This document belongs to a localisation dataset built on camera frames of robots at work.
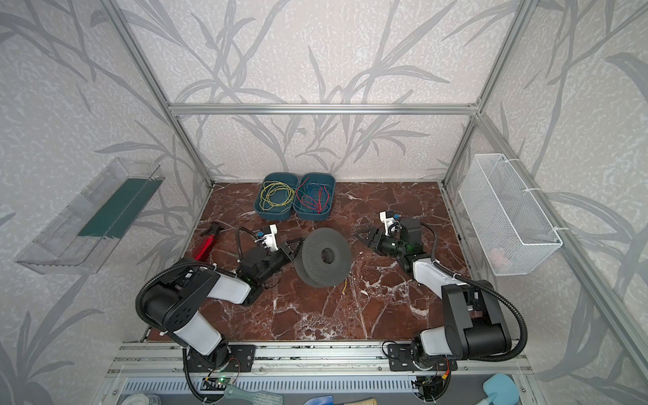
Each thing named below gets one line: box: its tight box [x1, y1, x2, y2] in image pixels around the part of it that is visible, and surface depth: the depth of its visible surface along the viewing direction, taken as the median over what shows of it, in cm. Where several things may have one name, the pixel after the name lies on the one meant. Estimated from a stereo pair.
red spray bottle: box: [194, 221, 223, 262], surface depth 98 cm
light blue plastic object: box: [483, 372, 519, 405], surface depth 71 cm
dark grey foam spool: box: [294, 227, 352, 289], surface depth 85 cm
